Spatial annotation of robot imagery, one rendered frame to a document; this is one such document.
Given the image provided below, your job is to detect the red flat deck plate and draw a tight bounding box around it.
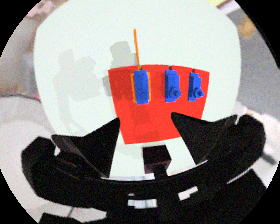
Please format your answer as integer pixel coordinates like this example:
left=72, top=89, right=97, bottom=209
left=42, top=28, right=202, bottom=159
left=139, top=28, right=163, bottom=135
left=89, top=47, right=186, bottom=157
left=108, top=64, right=209, bottom=144

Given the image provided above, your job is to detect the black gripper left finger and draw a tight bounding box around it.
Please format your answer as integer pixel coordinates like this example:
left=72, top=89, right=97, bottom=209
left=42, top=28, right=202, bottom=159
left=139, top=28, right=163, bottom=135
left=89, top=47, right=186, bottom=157
left=51, top=117, right=120, bottom=179

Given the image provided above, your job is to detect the blue micro servo with orange cable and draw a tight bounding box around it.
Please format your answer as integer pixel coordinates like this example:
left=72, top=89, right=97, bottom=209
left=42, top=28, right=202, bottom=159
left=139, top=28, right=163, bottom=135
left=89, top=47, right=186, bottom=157
left=133, top=28, right=149, bottom=105

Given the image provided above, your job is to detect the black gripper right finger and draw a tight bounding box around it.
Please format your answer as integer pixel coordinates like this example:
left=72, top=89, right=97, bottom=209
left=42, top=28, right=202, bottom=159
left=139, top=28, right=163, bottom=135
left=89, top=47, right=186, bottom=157
left=171, top=112, right=237, bottom=165

